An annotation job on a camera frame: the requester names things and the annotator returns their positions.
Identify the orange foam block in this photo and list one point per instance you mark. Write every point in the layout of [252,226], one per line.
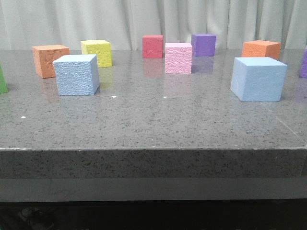
[44,57]
[261,48]

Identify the right orange foam block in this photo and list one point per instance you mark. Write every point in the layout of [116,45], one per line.
[261,48]

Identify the left orange foam block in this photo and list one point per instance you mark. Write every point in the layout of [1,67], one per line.
[44,57]

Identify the purple foam block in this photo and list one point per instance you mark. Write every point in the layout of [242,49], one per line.
[203,44]

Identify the yellow foam block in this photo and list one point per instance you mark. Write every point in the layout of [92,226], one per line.
[101,48]

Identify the white curtain backdrop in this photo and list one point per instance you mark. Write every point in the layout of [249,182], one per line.
[27,23]

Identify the purple block at right edge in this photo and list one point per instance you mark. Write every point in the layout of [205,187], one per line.
[303,69]

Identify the pink foam block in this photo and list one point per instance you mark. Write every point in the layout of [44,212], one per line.
[178,58]

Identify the green foam block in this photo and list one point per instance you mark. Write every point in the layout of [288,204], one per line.
[3,85]

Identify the red foam block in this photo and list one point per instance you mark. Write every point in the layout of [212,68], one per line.
[152,46]

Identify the light blue foam block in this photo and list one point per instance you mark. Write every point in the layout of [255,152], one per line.
[77,74]
[258,79]

